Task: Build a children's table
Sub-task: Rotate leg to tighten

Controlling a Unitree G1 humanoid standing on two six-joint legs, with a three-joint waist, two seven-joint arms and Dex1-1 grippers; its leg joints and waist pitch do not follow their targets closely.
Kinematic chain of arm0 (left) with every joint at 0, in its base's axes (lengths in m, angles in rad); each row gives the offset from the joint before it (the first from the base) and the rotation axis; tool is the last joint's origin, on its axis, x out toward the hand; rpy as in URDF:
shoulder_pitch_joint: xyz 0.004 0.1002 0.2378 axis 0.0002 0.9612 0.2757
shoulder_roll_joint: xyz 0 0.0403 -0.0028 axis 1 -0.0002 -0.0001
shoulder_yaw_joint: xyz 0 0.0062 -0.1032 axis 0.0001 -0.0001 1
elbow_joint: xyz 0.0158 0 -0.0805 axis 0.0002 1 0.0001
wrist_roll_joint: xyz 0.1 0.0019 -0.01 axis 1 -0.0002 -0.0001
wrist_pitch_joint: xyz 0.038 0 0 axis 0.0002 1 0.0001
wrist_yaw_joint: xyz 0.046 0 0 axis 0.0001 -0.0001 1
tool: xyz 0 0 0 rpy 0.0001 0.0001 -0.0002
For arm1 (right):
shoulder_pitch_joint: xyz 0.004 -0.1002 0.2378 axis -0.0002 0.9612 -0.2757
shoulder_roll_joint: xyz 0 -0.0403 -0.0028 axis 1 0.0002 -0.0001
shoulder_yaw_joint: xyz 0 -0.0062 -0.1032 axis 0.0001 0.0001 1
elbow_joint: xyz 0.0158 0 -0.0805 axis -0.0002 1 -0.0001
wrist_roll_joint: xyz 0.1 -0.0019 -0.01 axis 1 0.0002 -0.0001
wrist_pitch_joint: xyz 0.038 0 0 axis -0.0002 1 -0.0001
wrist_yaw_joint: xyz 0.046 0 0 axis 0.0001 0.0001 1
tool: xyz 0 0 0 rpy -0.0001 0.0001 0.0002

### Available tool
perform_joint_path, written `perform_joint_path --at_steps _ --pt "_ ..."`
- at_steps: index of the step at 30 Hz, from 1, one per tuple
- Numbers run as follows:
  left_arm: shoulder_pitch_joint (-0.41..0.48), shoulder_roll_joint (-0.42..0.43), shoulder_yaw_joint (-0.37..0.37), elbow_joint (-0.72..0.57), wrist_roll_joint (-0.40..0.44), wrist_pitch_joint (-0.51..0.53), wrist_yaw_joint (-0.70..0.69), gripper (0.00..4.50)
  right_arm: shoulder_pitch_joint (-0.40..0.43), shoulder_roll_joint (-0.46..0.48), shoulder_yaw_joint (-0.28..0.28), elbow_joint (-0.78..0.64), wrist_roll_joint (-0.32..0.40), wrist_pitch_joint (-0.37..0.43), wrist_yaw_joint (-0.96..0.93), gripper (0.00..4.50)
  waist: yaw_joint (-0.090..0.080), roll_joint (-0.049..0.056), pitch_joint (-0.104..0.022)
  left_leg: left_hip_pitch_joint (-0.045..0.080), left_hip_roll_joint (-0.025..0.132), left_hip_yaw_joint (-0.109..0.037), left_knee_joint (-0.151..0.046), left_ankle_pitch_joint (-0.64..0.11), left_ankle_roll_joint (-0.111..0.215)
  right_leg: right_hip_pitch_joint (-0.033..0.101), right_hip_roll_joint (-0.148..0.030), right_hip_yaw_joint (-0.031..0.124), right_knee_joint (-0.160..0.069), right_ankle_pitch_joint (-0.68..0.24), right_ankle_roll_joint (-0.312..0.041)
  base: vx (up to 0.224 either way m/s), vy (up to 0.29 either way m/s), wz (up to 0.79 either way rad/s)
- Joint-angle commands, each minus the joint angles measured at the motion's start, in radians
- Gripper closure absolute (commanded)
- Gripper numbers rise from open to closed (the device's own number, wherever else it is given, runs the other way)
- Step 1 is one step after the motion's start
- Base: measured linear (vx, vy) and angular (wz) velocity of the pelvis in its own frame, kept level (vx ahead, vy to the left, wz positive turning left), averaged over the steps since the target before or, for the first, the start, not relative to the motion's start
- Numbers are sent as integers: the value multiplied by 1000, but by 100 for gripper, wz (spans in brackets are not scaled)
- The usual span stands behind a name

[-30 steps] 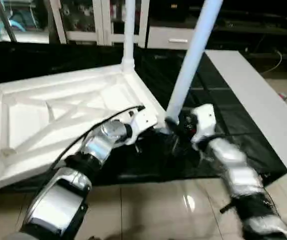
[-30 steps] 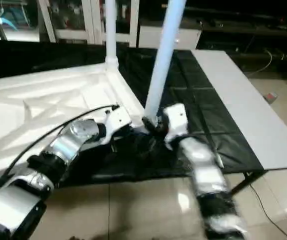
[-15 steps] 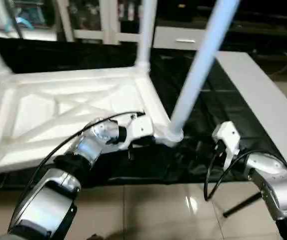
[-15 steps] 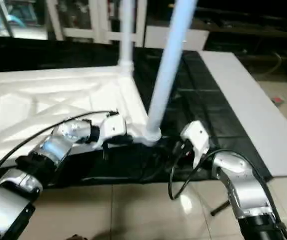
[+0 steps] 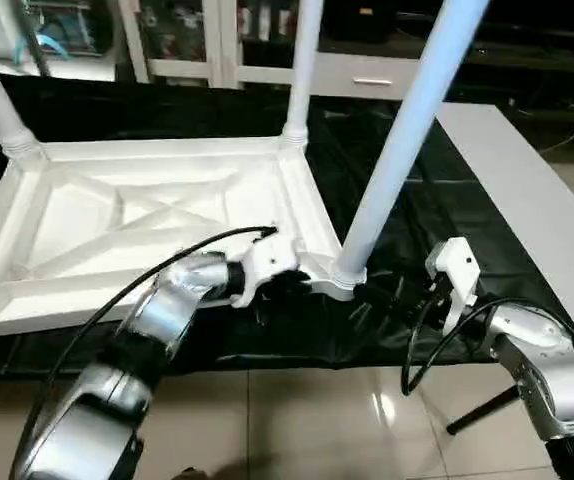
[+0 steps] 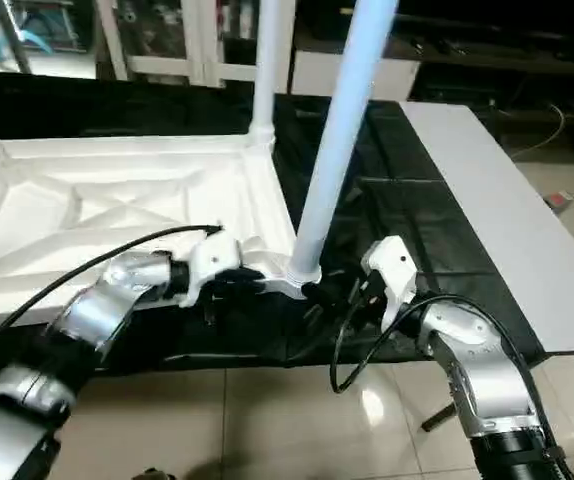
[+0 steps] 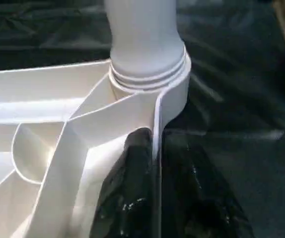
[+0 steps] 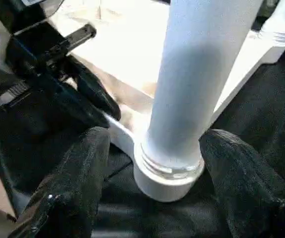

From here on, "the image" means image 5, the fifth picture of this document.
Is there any white flat sheet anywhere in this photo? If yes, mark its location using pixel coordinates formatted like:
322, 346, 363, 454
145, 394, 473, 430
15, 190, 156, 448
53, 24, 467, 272
435, 102, 574, 349

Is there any white plastic table top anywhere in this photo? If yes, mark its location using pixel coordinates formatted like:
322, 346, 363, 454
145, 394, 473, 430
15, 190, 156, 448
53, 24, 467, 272
0, 135, 370, 353

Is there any colourful background box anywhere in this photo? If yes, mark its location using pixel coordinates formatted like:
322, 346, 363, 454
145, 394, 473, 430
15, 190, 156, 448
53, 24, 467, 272
12, 0, 118, 67

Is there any white glass door cabinet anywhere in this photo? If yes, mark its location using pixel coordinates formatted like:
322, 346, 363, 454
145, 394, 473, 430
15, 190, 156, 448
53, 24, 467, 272
115, 0, 310, 91

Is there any black metal table leg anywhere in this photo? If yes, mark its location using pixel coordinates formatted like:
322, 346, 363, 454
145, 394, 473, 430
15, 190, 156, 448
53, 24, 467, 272
447, 384, 520, 437

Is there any white drawer unit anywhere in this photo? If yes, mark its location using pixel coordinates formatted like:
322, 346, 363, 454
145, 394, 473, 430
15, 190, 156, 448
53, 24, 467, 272
312, 52, 424, 101

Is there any black work surface mat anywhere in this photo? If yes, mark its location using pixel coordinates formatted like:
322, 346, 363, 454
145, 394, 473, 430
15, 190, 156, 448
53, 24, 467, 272
0, 75, 574, 379

